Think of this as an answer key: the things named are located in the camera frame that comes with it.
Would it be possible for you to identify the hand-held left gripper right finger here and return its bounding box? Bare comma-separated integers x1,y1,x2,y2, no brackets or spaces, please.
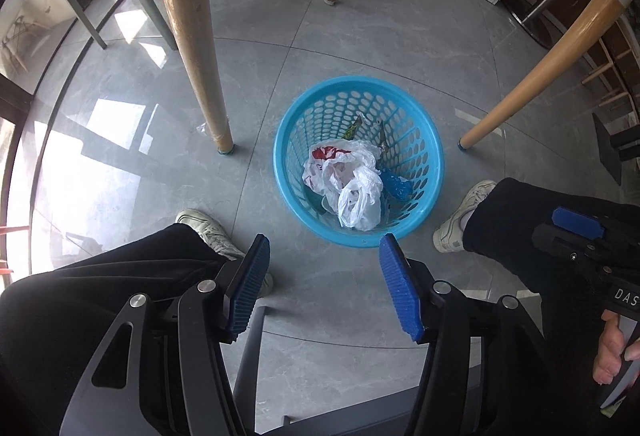
378,233,551,436

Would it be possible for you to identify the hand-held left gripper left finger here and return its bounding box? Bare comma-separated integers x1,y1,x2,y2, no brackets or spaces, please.
65,233,273,436

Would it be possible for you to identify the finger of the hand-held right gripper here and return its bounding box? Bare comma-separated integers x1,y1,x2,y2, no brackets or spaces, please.
551,207,606,240

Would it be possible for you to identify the white plastic bag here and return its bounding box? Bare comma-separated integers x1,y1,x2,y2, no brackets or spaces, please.
302,140,385,231

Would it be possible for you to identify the blue plastic bag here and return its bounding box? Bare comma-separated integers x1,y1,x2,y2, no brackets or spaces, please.
380,167,412,202

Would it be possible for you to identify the gold patterned brown wrapper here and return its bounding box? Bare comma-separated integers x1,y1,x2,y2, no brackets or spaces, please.
375,120,396,153

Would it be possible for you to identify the blue plastic basket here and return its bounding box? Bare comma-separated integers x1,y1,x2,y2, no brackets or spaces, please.
272,76,446,248

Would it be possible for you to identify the person's right hand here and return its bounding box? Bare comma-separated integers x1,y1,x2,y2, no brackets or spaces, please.
592,308,640,387

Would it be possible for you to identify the person's left white shoe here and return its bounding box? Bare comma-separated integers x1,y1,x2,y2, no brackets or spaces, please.
175,209,275,293

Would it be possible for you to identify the person's white shoe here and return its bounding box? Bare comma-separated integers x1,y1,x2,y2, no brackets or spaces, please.
175,209,275,293
432,180,497,254

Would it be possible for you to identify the person's right leg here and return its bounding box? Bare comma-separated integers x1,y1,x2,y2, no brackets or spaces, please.
462,177,640,436

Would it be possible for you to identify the person's leg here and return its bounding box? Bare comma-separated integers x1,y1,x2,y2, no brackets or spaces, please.
0,223,238,436
462,177,640,436

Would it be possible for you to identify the grey chair base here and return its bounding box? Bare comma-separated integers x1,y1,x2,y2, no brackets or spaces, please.
232,306,292,436

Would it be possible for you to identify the black stand base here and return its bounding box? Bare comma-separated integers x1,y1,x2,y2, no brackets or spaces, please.
592,112,640,188

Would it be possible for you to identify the person's right white shoe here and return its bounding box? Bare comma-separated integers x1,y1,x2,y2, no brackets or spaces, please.
432,180,497,254

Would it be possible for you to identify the wooden background furniture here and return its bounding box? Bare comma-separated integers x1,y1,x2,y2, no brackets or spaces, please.
581,33,640,108

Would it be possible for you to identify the person's left leg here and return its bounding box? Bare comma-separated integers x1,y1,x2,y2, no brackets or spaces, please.
0,223,238,436

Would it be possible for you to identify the black window frame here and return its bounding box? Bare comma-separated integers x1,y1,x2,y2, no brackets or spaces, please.
0,0,66,282

